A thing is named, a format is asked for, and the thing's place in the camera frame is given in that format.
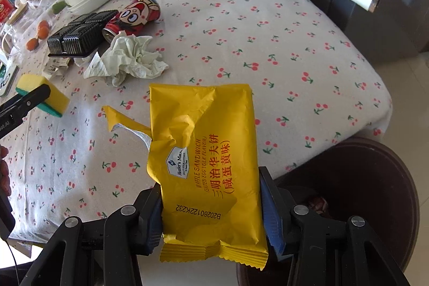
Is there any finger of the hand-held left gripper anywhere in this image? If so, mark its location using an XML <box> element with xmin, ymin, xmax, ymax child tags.
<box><xmin>0</xmin><ymin>84</ymin><xmax>52</xmax><ymax>122</ymax></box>

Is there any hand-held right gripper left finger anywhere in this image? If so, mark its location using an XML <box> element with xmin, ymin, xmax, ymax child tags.
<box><xmin>27</xmin><ymin>184</ymin><xmax>165</xmax><ymax>286</ymax></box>

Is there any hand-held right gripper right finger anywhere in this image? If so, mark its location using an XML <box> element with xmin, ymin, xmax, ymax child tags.
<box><xmin>258</xmin><ymin>166</ymin><xmax>411</xmax><ymax>286</ymax></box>

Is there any green yellow sponge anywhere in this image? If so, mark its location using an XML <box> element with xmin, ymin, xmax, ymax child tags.
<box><xmin>15</xmin><ymin>73</ymin><xmax>71</xmax><ymax>119</ymax></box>

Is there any yellow snack packet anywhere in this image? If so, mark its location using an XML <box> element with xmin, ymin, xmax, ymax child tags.
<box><xmin>102</xmin><ymin>82</ymin><xmax>269</xmax><ymax>271</ymax></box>

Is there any brown trash bin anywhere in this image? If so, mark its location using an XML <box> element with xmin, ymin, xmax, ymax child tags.
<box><xmin>236</xmin><ymin>138</ymin><xmax>420</xmax><ymax>286</ymax></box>

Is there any person's left hand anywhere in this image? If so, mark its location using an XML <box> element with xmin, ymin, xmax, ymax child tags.
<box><xmin>0</xmin><ymin>145</ymin><xmax>11</xmax><ymax>198</ymax></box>

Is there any white square gadget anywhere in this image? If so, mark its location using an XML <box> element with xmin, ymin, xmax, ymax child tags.
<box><xmin>0</xmin><ymin>58</ymin><xmax>19</xmax><ymax>95</ymax></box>

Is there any printed paper scrap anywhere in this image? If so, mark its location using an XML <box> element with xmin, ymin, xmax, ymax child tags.
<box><xmin>43</xmin><ymin>56</ymin><xmax>72</xmax><ymax>76</ymax></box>

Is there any black ribbed plastic tray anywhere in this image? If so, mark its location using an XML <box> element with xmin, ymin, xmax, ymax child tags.
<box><xmin>67</xmin><ymin>10</ymin><xmax>119</xmax><ymax>32</ymax></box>
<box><xmin>47</xmin><ymin>23</ymin><xmax>103</xmax><ymax>58</ymax></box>

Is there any glass jar with red label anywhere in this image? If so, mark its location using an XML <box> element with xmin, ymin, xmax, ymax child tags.
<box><xmin>0</xmin><ymin>0</ymin><xmax>17</xmax><ymax>20</ymax></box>

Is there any crumpled cream tissue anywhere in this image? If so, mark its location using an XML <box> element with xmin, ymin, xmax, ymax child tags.
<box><xmin>101</xmin><ymin>35</ymin><xmax>170</xmax><ymax>87</ymax></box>

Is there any cartoon print can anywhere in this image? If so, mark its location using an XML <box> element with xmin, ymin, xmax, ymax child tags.
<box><xmin>102</xmin><ymin>0</ymin><xmax>161</xmax><ymax>43</ymax></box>

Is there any cherry print tablecloth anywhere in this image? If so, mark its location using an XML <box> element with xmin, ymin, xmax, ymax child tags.
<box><xmin>0</xmin><ymin>0</ymin><xmax>393</xmax><ymax>286</ymax></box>

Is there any black cable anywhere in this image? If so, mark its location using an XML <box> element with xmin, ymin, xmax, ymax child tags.
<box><xmin>3</xmin><ymin>232</ymin><xmax>18</xmax><ymax>275</ymax></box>

